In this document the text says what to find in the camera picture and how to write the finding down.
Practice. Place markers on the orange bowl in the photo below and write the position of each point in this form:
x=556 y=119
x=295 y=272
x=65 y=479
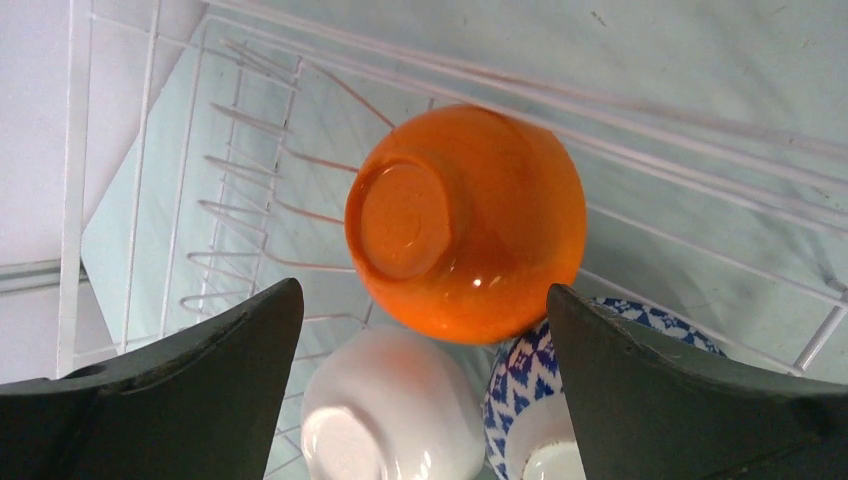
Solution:
x=461 y=219

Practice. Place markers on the white wire dish rack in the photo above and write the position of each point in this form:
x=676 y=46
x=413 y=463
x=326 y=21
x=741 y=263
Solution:
x=710 y=138

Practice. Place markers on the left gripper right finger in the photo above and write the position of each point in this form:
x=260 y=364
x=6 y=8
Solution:
x=645 y=405

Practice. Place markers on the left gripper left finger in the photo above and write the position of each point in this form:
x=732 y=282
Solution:
x=202 y=403

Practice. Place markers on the white bowl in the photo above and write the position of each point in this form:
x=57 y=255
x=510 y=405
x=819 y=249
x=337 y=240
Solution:
x=390 y=404

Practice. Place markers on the blue patterned bowl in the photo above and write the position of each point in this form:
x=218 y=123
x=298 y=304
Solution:
x=527 y=425

